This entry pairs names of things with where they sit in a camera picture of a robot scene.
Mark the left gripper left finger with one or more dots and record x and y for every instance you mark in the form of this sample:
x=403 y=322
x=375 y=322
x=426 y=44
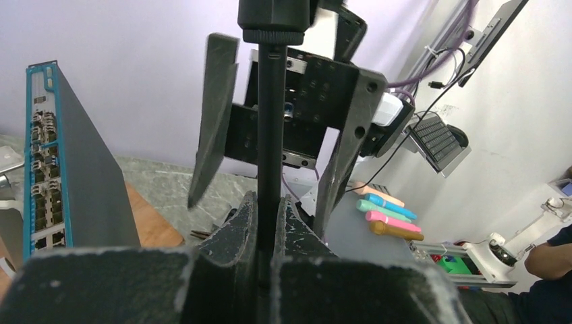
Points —
x=214 y=282

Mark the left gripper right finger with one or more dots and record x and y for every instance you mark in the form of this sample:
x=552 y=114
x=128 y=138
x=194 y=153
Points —
x=353 y=275

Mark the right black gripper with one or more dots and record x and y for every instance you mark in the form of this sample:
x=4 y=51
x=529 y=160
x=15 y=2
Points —
x=320 y=94

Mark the ring mic stand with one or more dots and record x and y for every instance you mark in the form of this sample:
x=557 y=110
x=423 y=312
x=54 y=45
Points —
x=273 y=26

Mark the person forearm dark sleeve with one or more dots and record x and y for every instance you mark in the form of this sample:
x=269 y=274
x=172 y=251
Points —
x=551 y=260

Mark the black keyboard on stand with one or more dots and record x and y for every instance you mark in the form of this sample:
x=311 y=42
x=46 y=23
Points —
x=442 y=145

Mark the brown cardboard piece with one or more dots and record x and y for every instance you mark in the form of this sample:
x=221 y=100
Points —
x=152 y=228

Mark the gold marker pen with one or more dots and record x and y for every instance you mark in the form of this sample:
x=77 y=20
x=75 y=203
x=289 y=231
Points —
x=382 y=229

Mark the pink marker pen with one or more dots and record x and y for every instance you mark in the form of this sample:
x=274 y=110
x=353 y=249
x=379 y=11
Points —
x=378 y=216

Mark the green marker pen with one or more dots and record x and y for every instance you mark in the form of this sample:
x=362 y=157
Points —
x=365 y=206

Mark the blue marker pen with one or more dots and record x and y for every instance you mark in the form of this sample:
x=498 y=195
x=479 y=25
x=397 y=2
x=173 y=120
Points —
x=378 y=200

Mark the orange marker pen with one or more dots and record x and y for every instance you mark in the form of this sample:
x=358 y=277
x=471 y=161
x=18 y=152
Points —
x=363 y=189

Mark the dark blue server chassis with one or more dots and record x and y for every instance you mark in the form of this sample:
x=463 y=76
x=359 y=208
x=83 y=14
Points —
x=74 y=190

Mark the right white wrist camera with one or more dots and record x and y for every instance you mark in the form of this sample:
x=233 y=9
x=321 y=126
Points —
x=388 y=109

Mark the white bracket behind chassis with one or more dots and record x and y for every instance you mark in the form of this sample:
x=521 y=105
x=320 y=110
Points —
x=10 y=161

